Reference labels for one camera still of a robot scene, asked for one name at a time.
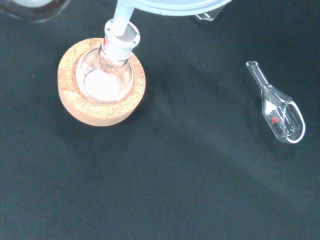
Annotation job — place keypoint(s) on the clear acrylic funnel stand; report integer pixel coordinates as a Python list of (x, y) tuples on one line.
[(206, 16)]

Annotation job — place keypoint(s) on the black cloth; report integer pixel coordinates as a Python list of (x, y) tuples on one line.
[(175, 187)]

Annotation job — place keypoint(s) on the glass round-bottom flask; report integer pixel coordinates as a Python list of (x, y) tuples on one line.
[(105, 80)]

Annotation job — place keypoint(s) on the glass weighing funnel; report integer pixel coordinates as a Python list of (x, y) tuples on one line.
[(280, 110)]

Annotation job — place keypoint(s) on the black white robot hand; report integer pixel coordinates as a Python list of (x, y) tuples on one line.
[(35, 3)]

